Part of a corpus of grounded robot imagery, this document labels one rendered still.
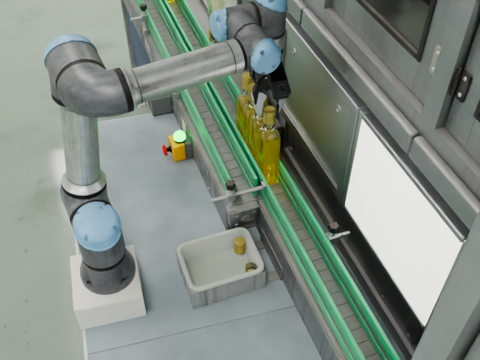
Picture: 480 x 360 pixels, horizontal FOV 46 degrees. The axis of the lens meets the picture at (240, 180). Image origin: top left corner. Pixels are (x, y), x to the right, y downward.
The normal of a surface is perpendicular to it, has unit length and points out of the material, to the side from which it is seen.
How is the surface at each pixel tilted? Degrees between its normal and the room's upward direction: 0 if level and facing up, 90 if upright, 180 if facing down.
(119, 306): 90
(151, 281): 0
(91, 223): 8
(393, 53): 90
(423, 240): 90
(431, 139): 90
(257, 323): 0
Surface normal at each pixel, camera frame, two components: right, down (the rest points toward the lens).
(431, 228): -0.94, 0.25
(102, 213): 0.08, -0.60
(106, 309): 0.26, 0.70
